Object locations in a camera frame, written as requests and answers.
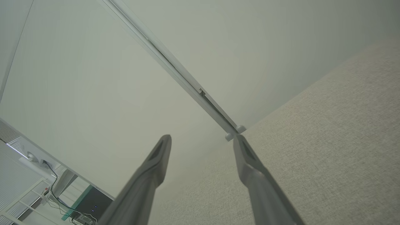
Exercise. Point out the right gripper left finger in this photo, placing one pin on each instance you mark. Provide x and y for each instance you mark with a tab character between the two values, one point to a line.
140	190

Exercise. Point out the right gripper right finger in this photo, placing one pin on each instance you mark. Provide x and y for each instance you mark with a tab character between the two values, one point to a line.
262	193

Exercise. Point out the black box with blue lights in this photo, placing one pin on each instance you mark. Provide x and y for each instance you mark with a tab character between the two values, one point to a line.
93	201

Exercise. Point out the white desk leg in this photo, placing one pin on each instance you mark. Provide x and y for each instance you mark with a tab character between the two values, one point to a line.
65	181

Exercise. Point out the grey partition post with feet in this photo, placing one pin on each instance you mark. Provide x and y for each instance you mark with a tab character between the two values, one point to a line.
175	67

